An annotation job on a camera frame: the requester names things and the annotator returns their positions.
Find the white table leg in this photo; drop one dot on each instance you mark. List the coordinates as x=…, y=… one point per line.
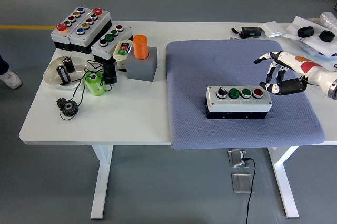
x=101, y=181
x=285, y=181

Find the four-button control box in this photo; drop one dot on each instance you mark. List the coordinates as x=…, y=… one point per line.
x=119, y=37
x=237, y=105

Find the clear shallow dish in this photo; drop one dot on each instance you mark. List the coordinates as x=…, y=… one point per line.
x=51, y=72

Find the small black electronic module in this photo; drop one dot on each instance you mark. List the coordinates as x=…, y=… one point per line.
x=251, y=32

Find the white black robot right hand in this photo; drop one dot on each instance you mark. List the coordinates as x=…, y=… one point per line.
x=295, y=62

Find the dark cylindrical capacitor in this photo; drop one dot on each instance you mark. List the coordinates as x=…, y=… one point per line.
x=63, y=74
x=69, y=65

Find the cream red-green push switch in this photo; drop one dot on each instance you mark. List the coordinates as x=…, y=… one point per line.
x=118, y=54

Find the closed metal floor plate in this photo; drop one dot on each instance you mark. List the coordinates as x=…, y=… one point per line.
x=241, y=183

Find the open metal floor socket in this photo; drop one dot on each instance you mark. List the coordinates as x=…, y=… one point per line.
x=236, y=158

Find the white flat box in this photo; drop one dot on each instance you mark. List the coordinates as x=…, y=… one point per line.
x=272, y=29

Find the grey block holder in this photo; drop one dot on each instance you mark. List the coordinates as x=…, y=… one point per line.
x=140, y=68

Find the five-button control box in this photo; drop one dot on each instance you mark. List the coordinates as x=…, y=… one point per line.
x=92, y=27
x=59, y=35

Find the small black gear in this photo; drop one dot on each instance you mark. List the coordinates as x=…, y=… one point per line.
x=60, y=102

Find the large black bevel gear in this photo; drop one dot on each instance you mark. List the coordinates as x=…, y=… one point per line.
x=71, y=110

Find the black marker pen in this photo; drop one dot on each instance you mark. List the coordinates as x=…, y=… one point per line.
x=236, y=32

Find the green plastic cylinder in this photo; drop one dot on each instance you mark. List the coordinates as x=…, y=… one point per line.
x=96, y=87

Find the orange plastic cylinder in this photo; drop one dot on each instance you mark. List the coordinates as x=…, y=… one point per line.
x=140, y=47

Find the grey-blue textured mat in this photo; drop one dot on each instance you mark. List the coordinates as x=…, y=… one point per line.
x=189, y=89

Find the black power adapter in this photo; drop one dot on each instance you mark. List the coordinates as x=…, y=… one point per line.
x=110, y=75

